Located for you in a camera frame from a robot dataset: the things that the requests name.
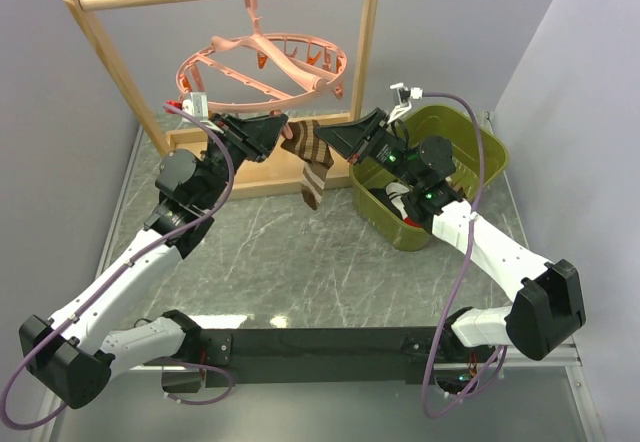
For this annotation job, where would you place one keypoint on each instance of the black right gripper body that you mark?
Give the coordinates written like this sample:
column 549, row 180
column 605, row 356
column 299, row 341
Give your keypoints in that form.
column 387, row 152

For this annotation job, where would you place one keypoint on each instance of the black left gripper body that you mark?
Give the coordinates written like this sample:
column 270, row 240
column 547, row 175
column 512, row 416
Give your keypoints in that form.
column 229, row 144

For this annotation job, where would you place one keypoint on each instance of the brown striped sock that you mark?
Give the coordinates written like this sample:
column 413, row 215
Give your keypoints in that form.
column 302, row 141

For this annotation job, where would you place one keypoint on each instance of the pink round clip hanger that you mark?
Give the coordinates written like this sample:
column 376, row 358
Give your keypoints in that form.
column 263, row 72

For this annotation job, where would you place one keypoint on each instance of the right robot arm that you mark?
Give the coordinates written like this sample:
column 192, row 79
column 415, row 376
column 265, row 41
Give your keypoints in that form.
column 547, row 305

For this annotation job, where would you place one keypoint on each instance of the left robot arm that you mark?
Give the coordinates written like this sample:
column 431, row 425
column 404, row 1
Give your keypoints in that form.
column 77, row 351

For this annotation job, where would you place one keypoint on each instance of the white black sock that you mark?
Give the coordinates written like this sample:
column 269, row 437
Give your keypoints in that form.
column 391, row 197

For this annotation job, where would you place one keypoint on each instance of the black base bar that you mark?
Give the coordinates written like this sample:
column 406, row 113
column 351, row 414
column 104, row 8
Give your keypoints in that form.
column 307, row 355

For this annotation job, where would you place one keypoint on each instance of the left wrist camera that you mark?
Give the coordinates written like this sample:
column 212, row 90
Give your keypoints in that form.
column 193, row 103

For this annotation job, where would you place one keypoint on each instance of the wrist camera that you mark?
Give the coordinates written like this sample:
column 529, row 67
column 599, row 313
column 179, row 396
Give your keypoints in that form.
column 403, row 98
column 193, row 103

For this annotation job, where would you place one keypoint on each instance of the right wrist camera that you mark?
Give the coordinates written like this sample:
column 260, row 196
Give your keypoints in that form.
column 403, row 98

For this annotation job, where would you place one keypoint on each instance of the aluminium rail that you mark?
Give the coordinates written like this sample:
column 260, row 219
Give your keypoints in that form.
column 565, row 355

